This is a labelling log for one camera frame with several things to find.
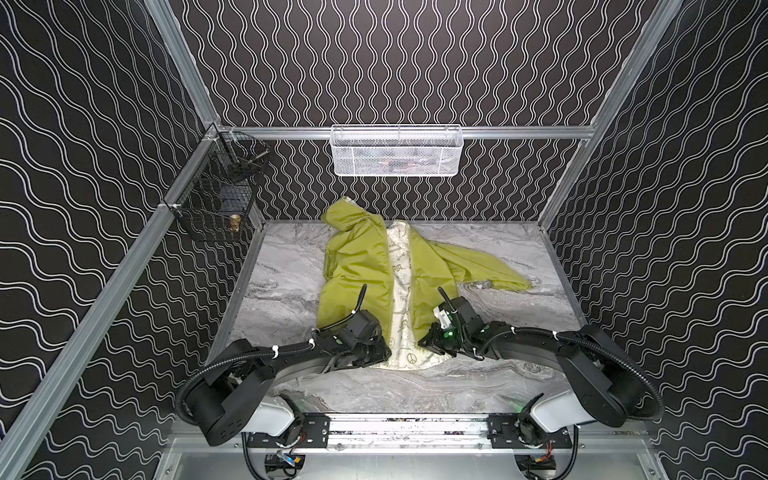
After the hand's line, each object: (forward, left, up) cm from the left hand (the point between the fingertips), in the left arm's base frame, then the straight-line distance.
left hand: (399, 359), depth 83 cm
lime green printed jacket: (+30, +1, -2) cm, 30 cm away
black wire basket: (+39, +59, +24) cm, 75 cm away
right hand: (+5, -6, -1) cm, 8 cm away
